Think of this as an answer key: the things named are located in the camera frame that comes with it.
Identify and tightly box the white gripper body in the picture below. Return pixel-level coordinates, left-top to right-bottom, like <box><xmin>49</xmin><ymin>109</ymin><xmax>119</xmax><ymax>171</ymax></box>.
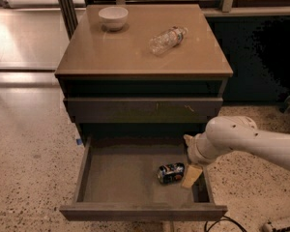
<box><xmin>187</xmin><ymin>132</ymin><xmax>222</xmax><ymax>165</ymax></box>

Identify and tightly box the blue pepsi can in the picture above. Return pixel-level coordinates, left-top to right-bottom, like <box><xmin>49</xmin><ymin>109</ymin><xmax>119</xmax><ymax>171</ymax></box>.
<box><xmin>157</xmin><ymin>162</ymin><xmax>185</xmax><ymax>185</ymax></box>

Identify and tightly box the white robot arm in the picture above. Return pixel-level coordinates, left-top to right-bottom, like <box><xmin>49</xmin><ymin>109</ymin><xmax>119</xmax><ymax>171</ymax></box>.
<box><xmin>184</xmin><ymin>116</ymin><xmax>290</xmax><ymax>171</ymax></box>

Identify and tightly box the grey drawer cabinet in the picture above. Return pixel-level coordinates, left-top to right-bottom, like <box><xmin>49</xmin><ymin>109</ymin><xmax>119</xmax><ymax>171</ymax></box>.
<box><xmin>55</xmin><ymin>5</ymin><xmax>233</xmax><ymax>139</ymax></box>

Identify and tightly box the closed grey top drawer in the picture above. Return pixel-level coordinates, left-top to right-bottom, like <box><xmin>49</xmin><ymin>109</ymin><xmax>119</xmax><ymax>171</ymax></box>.
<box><xmin>64</xmin><ymin>98</ymin><xmax>223</xmax><ymax>124</ymax></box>

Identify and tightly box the white power strip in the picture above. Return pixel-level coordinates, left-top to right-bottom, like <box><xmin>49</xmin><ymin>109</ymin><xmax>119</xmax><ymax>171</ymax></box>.
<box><xmin>262</xmin><ymin>217</ymin><xmax>290</xmax><ymax>232</ymax></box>

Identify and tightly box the clear plastic water bottle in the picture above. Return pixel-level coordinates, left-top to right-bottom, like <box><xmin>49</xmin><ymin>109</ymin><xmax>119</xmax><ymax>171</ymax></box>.
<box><xmin>149</xmin><ymin>26</ymin><xmax>189</xmax><ymax>55</ymax></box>

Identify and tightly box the blue tape piece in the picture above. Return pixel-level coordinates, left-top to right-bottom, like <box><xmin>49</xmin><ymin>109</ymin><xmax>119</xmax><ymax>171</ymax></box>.
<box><xmin>75</xmin><ymin>138</ymin><xmax>83</xmax><ymax>145</ymax></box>

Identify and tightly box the white ceramic bowl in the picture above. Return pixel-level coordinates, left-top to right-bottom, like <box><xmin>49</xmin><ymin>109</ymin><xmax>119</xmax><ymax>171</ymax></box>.
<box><xmin>99</xmin><ymin>6</ymin><xmax>129</xmax><ymax>31</ymax></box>

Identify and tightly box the black floor cable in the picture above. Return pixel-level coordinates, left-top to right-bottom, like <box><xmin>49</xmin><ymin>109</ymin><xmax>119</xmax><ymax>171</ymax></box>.
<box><xmin>203</xmin><ymin>216</ymin><xmax>248</xmax><ymax>232</ymax></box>

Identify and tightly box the dark metal window post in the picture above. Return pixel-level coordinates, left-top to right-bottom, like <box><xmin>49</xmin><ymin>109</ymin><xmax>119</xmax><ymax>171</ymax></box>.
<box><xmin>58</xmin><ymin>0</ymin><xmax>78</xmax><ymax>39</ymax></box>

